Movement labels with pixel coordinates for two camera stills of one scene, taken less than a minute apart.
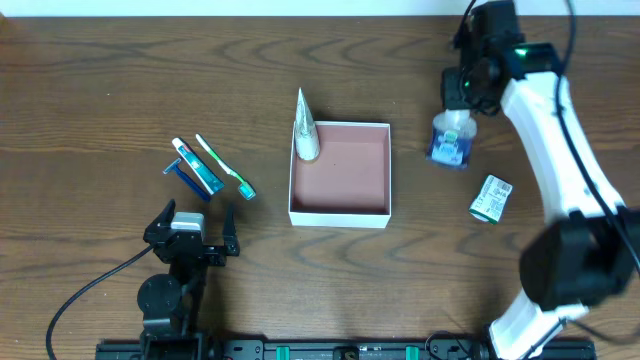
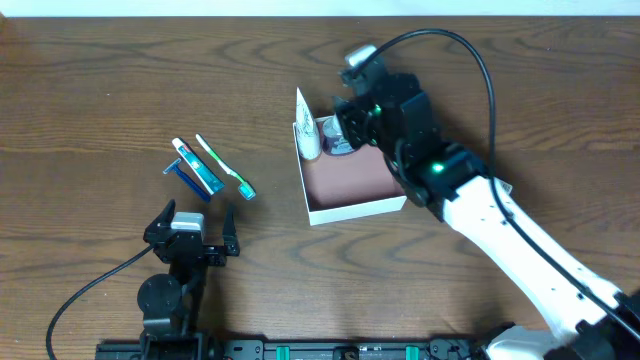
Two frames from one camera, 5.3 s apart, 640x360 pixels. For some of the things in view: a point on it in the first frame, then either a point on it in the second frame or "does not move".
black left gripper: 190,250 does not move
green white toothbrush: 246,189 does not move
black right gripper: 454,91 to 351,122
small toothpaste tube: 210,182 does not move
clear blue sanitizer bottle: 452,137 to 334,141
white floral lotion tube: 307,135 does not move
